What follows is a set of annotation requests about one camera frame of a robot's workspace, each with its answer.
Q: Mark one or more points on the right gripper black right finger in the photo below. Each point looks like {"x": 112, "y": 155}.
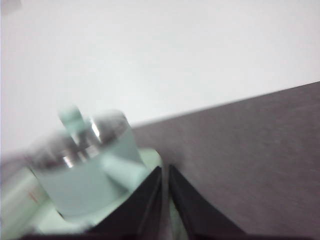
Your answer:
{"x": 197, "y": 215}

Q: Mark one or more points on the glass lid with green knob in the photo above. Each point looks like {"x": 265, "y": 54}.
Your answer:
{"x": 71, "y": 120}

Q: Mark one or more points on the mint green appliance base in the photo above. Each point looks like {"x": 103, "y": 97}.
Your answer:
{"x": 155, "y": 157}

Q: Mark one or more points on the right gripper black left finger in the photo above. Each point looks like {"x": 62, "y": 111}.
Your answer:
{"x": 145, "y": 215}

